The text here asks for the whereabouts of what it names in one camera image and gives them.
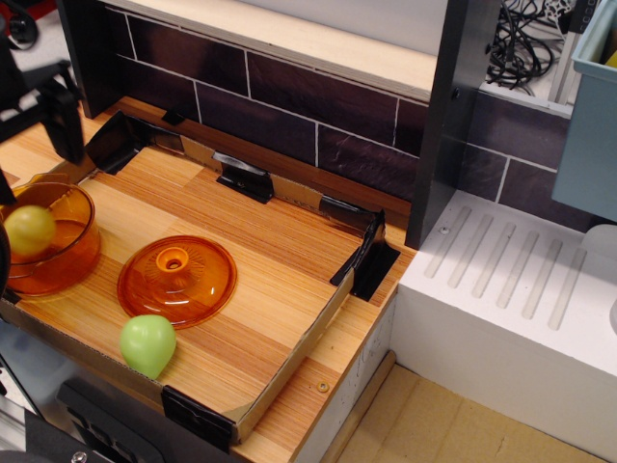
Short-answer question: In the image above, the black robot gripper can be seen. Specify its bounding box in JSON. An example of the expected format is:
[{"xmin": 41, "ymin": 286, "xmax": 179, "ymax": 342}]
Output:
[{"xmin": 1, "ymin": 17, "xmax": 85, "ymax": 164}]

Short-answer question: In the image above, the orange transparent pot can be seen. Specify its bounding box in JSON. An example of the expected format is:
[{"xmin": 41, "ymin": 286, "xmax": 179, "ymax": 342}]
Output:
[{"xmin": 1, "ymin": 174, "xmax": 100, "ymax": 296}]

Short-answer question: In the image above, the orange transparent pot lid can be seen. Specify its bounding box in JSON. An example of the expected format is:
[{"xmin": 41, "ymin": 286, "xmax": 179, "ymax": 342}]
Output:
[{"xmin": 117, "ymin": 235, "xmax": 237, "ymax": 329}]

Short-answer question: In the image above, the cardboard fence with black tape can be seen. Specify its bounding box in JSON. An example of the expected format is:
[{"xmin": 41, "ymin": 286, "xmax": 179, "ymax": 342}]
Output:
[{"xmin": 1, "ymin": 122, "xmax": 413, "ymax": 462}]

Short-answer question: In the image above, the green plastic pear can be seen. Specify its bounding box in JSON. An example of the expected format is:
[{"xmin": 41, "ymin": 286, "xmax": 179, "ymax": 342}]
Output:
[{"xmin": 120, "ymin": 314, "xmax": 176, "ymax": 380}]

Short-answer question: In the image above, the white sink drainboard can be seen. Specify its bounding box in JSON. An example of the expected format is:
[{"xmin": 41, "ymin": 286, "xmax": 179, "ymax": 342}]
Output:
[{"xmin": 392, "ymin": 192, "xmax": 616, "ymax": 425}]

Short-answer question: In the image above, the light blue plastic bin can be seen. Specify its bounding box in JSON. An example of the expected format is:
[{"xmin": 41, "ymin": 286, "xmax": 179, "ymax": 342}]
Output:
[{"xmin": 552, "ymin": 1, "xmax": 616, "ymax": 221}]

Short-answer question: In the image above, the dark grey vertical post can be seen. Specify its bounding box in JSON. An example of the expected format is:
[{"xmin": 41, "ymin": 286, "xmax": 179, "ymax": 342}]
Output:
[{"xmin": 405, "ymin": 0, "xmax": 500, "ymax": 249}]

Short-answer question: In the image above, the tangle of black cables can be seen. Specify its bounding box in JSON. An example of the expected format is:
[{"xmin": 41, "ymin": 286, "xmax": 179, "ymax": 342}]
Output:
[{"xmin": 484, "ymin": 0, "xmax": 573, "ymax": 95}]

